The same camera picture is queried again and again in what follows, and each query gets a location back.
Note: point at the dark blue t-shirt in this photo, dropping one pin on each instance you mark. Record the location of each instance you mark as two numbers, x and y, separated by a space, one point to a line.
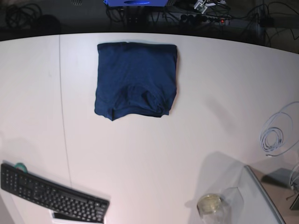
135 78

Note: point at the black power strip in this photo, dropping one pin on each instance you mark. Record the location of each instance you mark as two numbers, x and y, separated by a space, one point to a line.
196 19

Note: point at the clear tape roll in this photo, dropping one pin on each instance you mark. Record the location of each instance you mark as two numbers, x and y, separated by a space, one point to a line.
209 204

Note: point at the blue box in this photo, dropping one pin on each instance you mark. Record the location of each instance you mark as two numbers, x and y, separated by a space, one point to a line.
135 3

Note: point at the green tape roll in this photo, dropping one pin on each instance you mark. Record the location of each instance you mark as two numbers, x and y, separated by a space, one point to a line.
20 166

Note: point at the black computer keyboard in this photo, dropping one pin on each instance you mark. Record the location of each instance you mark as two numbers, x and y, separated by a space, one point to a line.
52 196

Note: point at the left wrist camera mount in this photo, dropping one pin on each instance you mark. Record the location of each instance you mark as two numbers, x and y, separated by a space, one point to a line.
203 5

